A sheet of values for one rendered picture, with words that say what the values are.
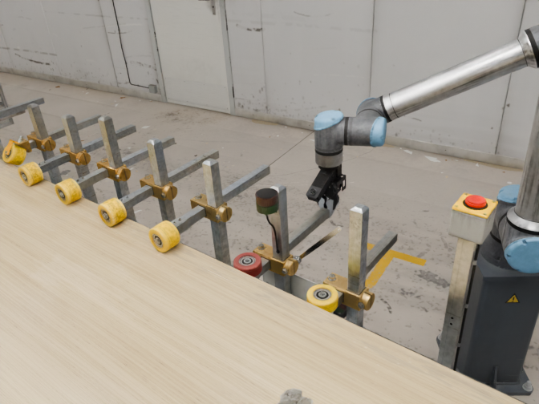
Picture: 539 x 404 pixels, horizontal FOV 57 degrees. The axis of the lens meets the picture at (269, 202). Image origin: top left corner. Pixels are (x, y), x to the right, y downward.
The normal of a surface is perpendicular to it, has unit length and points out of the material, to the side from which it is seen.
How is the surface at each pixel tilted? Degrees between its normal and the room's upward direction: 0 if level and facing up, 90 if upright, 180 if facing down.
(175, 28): 90
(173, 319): 0
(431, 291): 0
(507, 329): 90
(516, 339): 90
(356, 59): 90
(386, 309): 0
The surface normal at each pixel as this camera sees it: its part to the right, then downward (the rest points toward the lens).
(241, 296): -0.06, -0.85
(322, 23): -0.54, 0.47
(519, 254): -0.22, 0.59
